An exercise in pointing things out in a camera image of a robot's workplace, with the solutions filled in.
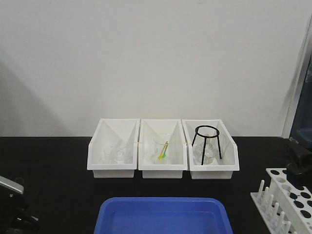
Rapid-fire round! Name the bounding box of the white right storage bin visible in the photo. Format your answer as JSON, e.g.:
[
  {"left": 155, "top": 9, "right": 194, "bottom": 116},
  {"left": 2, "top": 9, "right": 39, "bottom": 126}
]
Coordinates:
[{"left": 181, "top": 119, "right": 239, "bottom": 179}]

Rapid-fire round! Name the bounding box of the black wire tripod stand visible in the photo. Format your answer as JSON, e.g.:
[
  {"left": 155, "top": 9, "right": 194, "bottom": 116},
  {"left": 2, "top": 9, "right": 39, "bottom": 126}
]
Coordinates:
[{"left": 191, "top": 125, "right": 222, "bottom": 159}]

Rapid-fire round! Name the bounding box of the glass flask in right bin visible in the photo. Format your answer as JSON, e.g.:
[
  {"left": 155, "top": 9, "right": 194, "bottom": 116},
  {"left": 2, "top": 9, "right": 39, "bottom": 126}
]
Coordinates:
[{"left": 193, "top": 136, "right": 217, "bottom": 165}]

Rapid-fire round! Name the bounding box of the white left storage bin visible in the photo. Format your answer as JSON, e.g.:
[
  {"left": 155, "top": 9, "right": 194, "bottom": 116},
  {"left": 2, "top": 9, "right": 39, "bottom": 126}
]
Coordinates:
[{"left": 87, "top": 118, "right": 140, "bottom": 178}]

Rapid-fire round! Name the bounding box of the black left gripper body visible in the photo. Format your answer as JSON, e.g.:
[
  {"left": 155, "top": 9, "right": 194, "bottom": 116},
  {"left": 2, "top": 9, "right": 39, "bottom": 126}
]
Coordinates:
[{"left": 0, "top": 179, "right": 39, "bottom": 234}]

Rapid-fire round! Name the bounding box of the green plastic spatula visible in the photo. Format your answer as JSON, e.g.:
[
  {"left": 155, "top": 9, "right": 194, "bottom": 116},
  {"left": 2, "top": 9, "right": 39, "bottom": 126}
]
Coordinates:
[{"left": 162, "top": 144, "right": 168, "bottom": 158}]

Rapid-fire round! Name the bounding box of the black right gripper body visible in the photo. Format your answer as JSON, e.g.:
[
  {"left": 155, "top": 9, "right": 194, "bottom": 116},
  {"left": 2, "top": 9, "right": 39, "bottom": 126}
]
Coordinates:
[{"left": 286, "top": 142, "right": 312, "bottom": 187}]

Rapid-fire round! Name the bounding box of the glass beaker in middle bin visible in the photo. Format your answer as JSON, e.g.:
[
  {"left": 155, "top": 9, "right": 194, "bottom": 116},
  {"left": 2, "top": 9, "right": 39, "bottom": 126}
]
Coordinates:
[{"left": 152, "top": 133, "right": 175, "bottom": 165}]

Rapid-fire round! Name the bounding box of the blue plastic tray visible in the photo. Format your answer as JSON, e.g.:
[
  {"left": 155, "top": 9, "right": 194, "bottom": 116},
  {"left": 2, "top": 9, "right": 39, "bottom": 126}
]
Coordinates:
[{"left": 94, "top": 197, "right": 233, "bottom": 234}]

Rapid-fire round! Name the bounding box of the white storage bin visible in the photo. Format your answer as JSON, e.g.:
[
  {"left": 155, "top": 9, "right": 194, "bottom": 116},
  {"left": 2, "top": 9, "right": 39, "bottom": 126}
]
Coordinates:
[
  {"left": 87, "top": 118, "right": 140, "bottom": 178},
  {"left": 138, "top": 119, "right": 188, "bottom": 179},
  {"left": 181, "top": 119, "right": 239, "bottom": 179}
]

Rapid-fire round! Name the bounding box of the white test tube rack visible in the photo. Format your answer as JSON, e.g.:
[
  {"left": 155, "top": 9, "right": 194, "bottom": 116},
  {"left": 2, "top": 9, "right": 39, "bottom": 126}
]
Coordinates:
[{"left": 251, "top": 168, "right": 312, "bottom": 234}]

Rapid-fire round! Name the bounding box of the white middle storage bin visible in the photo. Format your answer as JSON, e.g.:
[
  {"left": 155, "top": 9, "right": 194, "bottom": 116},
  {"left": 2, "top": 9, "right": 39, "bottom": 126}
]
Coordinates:
[{"left": 138, "top": 119, "right": 188, "bottom": 179}]

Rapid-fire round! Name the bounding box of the glassware in left bin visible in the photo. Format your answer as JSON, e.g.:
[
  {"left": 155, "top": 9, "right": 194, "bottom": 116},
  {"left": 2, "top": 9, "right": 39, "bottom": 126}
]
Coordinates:
[{"left": 102, "top": 139, "right": 130, "bottom": 164}]

